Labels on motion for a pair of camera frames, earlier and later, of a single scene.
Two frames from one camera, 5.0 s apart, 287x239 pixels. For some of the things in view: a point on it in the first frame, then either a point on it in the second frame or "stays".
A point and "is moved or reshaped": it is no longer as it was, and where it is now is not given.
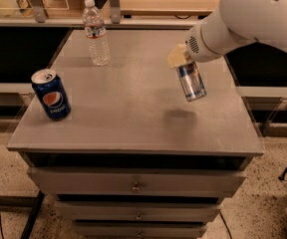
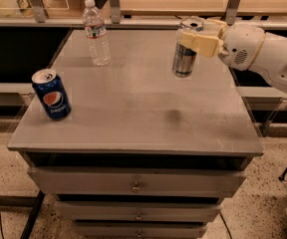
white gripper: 194,48 → 241,45
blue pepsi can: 52,94 stays
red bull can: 191,81 is moved or reshaped
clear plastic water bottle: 96,32 stays
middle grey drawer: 138,211 stays
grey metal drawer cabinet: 133,159 stays
